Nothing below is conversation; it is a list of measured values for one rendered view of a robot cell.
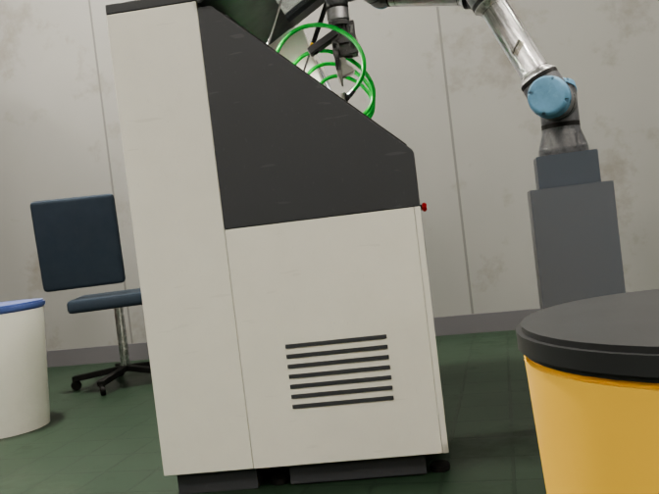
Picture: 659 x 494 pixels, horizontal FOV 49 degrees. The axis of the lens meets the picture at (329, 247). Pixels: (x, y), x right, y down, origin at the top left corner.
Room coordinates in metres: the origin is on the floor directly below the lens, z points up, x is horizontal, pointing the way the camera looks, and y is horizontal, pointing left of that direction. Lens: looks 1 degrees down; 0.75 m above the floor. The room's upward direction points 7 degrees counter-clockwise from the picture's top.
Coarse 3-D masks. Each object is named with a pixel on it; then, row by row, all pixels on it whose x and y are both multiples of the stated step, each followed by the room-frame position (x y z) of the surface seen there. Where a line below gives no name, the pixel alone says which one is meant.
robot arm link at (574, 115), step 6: (564, 78) 2.21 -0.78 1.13; (570, 78) 2.22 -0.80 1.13; (570, 84) 2.21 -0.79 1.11; (576, 90) 2.23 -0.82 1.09; (576, 96) 2.22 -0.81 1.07; (576, 102) 2.21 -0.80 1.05; (576, 108) 2.22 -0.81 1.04; (570, 114) 2.20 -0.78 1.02; (576, 114) 2.22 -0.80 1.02; (540, 120) 2.27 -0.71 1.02; (546, 120) 2.24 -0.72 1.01; (558, 120) 2.21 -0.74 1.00; (564, 120) 2.21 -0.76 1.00; (570, 120) 2.21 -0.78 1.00
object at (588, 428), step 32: (544, 320) 0.75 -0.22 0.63; (576, 320) 0.73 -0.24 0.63; (608, 320) 0.71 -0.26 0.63; (640, 320) 0.68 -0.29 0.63; (544, 352) 0.65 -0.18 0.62; (576, 352) 0.61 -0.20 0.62; (608, 352) 0.58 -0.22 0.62; (640, 352) 0.57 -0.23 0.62; (544, 384) 0.67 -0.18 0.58; (576, 384) 0.62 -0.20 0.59; (608, 384) 0.59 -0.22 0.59; (640, 384) 0.57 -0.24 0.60; (544, 416) 0.68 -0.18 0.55; (576, 416) 0.63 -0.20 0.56; (608, 416) 0.59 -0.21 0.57; (640, 416) 0.57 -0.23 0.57; (544, 448) 0.70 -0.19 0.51; (576, 448) 0.63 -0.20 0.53; (608, 448) 0.60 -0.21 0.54; (640, 448) 0.57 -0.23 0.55; (544, 480) 0.73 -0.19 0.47; (576, 480) 0.64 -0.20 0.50; (608, 480) 0.60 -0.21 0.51; (640, 480) 0.58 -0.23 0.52
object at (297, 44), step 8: (296, 32) 2.80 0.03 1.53; (304, 32) 2.86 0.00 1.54; (280, 40) 2.81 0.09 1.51; (288, 40) 2.81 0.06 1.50; (296, 40) 2.80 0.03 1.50; (304, 40) 2.80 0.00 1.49; (288, 48) 2.81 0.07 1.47; (296, 48) 2.80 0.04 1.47; (304, 48) 2.80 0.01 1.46; (288, 56) 2.81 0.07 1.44; (296, 56) 2.80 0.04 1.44; (304, 64) 2.80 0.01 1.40; (312, 64) 2.80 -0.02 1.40; (320, 80) 2.79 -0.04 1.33
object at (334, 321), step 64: (256, 256) 2.12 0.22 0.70; (320, 256) 2.10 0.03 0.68; (384, 256) 2.08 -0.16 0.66; (256, 320) 2.12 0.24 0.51; (320, 320) 2.10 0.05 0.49; (384, 320) 2.08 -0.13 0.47; (256, 384) 2.12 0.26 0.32; (320, 384) 2.10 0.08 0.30; (384, 384) 2.08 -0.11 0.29; (256, 448) 2.13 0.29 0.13; (320, 448) 2.10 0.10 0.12; (384, 448) 2.08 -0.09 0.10
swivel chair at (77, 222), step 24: (48, 216) 3.95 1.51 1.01; (72, 216) 3.97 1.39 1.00; (96, 216) 4.00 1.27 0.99; (48, 240) 3.97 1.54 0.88; (72, 240) 3.99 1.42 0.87; (96, 240) 4.01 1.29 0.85; (120, 240) 4.07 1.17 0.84; (48, 264) 3.98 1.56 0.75; (72, 264) 4.00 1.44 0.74; (96, 264) 4.03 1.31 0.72; (120, 264) 4.05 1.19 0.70; (48, 288) 4.00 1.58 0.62; (72, 288) 4.03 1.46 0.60; (72, 312) 3.95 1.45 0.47; (120, 312) 4.20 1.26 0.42; (120, 336) 4.20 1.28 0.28; (72, 384) 4.17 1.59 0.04
